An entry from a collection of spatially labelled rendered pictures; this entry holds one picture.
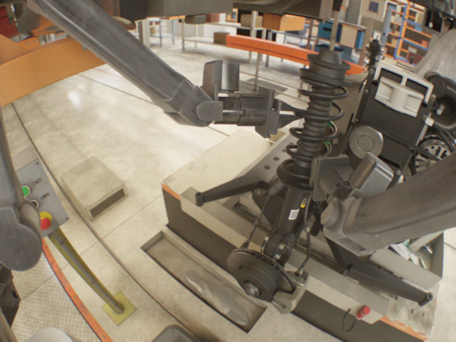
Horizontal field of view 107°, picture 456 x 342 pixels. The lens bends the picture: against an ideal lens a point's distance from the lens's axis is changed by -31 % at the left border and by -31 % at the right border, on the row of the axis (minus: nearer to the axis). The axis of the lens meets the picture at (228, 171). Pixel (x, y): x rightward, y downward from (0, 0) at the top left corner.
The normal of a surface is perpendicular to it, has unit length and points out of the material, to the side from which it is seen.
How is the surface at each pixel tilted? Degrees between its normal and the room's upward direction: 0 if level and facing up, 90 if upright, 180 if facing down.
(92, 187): 0
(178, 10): 90
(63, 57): 90
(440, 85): 90
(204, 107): 71
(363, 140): 90
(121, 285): 0
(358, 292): 0
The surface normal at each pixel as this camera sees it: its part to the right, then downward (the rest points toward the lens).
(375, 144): -0.61, 0.48
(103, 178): 0.04, -0.77
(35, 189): 0.79, 0.42
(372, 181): -0.32, 0.29
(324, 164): 0.04, 0.54
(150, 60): 0.67, 0.17
